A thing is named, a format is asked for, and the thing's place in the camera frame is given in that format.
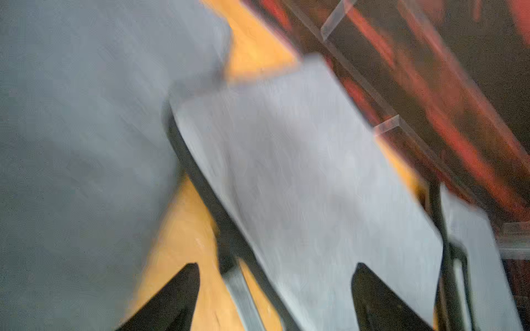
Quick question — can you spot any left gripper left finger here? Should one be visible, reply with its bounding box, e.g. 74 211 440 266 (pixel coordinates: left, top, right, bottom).
118 263 200 331

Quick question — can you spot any grey laptop bag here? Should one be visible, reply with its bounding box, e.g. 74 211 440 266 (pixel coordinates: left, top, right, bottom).
1 1 231 330
169 56 442 330
428 183 523 330

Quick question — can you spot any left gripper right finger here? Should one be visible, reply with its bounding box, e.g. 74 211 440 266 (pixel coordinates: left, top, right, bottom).
351 263 432 330

